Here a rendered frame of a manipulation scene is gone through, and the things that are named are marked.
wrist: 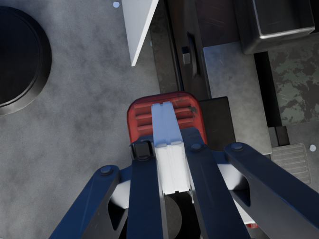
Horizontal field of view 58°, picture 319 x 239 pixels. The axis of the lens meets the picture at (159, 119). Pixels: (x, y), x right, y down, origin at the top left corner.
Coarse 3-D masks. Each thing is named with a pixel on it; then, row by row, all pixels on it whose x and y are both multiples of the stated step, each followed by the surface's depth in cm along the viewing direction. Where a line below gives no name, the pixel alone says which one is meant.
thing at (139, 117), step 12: (156, 96) 23; (168, 96) 23; (180, 96) 22; (192, 96) 23; (132, 108) 23; (144, 108) 23; (180, 108) 22; (192, 108) 22; (132, 120) 23; (144, 120) 22; (180, 120) 22; (192, 120) 22; (132, 132) 22; (144, 132) 22; (204, 132) 22
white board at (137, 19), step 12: (132, 0) 78; (144, 0) 62; (156, 0) 55; (132, 12) 81; (144, 12) 64; (132, 24) 84; (144, 24) 66; (132, 36) 87; (144, 36) 73; (132, 48) 91; (132, 60) 95
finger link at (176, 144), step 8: (168, 104) 20; (168, 112) 19; (168, 120) 17; (176, 120) 17; (168, 128) 16; (176, 128) 16; (168, 136) 15; (176, 136) 15; (176, 144) 14; (176, 152) 15; (184, 152) 15; (176, 160) 15; (184, 160) 15; (176, 168) 15; (184, 168) 15; (176, 176) 15; (184, 176) 15; (176, 184) 15; (184, 184) 15
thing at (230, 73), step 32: (160, 0) 98; (192, 0) 39; (224, 0) 37; (160, 32) 97; (192, 32) 48; (224, 32) 37; (160, 64) 97; (192, 64) 46; (224, 64) 35; (256, 96) 34; (256, 128) 34
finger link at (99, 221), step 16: (96, 176) 13; (112, 176) 13; (96, 192) 12; (112, 192) 12; (80, 208) 11; (96, 208) 11; (64, 224) 10; (80, 224) 10; (96, 224) 11; (112, 224) 13
